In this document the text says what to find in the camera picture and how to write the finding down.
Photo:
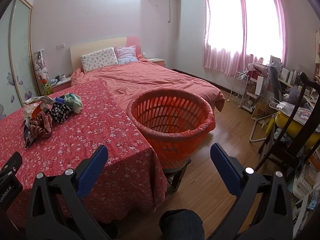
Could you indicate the yellow tub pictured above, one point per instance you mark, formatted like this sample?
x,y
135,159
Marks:
x,y
287,125

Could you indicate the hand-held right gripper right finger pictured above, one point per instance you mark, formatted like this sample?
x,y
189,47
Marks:
x,y
225,167

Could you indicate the white wall socket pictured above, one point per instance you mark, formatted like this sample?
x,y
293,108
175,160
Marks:
x,y
60,46

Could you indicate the bed with salmon duvet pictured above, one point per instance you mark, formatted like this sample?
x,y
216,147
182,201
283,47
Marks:
x,y
155,77

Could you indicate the black floral cloth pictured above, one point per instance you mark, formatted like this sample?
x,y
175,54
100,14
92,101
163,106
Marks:
x,y
60,113

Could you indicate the pink striped pillow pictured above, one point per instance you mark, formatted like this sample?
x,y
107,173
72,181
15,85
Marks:
x,y
126,55

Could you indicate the green yellow plush toy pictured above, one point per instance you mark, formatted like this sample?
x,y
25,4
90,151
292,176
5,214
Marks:
x,y
47,88

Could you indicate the white wrapper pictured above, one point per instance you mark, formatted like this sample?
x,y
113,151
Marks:
x,y
31,110

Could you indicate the pink curtain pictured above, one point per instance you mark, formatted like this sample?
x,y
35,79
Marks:
x,y
225,62

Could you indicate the red floral tablecloth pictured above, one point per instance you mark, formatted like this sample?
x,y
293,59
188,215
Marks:
x,y
82,135

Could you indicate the brown paper bag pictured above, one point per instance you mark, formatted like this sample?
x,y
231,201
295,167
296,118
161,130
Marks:
x,y
261,111

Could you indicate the cluttered desk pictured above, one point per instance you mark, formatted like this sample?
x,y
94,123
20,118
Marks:
x,y
290,80

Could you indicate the white trolley shelf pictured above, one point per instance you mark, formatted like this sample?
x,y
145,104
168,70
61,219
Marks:
x,y
250,97

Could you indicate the wardrobe with purple flowers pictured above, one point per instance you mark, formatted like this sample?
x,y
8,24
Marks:
x,y
20,55

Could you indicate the orange plastic basket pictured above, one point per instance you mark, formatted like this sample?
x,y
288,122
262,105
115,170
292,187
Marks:
x,y
175,140

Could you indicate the small blue packet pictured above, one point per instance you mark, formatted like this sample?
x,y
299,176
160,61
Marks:
x,y
60,100

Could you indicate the dark wooden chair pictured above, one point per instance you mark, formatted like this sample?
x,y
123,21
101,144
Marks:
x,y
303,78

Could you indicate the person's right leg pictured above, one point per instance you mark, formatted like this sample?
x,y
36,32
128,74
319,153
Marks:
x,y
180,226

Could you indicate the light green cloth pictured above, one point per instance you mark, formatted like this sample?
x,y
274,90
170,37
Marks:
x,y
77,103

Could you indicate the red plaid cloth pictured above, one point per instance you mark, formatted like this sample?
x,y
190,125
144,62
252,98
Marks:
x,y
41,127

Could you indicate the clear tube of plush toys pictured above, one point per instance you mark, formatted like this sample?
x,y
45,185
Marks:
x,y
41,67

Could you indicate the white floral pillow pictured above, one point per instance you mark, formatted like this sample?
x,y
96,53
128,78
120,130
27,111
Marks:
x,y
100,58

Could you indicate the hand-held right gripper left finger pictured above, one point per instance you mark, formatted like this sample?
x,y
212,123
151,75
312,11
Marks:
x,y
92,170

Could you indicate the white paper bag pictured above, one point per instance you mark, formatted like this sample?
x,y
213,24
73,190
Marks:
x,y
261,86

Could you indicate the beige and pink headboard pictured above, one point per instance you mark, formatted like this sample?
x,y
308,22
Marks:
x,y
100,43

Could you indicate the dark wooden stool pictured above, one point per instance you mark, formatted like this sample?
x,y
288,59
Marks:
x,y
175,180

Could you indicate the pink bedside table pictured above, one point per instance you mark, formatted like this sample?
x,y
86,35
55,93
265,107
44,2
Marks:
x,y
61,86
157,62

